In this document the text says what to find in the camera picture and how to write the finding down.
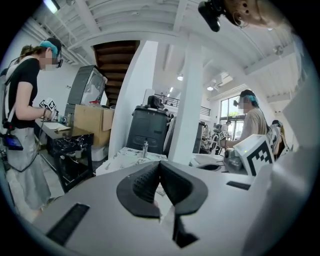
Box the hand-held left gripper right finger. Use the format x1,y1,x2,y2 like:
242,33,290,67
159,161,209,216

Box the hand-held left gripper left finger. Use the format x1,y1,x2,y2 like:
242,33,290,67
116,161,161,218

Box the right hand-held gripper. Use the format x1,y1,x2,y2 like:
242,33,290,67
223,134,276,177

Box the white marble sink counter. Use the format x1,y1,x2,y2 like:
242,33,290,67
95,146,169,177

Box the patterned chair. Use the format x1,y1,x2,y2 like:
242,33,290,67
265,119,289,161

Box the glass door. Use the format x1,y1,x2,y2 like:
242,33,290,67
220,96,247,141

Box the white pillar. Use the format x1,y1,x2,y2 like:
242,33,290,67
171,34,205,166

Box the black marble table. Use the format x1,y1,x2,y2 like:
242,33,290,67
34,119,95,194

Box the brown cardboard box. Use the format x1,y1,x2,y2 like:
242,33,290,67
73,104,115,147

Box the black bag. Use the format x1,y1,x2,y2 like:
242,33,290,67
146,95,165,111

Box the black metal railing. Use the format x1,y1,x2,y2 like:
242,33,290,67
154,93,181,108

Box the beige paper sheet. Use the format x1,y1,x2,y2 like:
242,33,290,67
44,120,73,132

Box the brown wooden staircase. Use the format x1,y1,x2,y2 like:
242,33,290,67
92,39,141,109

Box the long ceiling light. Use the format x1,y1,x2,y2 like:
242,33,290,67
43,0,61,14

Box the black head-mounted camera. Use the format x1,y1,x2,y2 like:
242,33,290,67
198,0,224,33

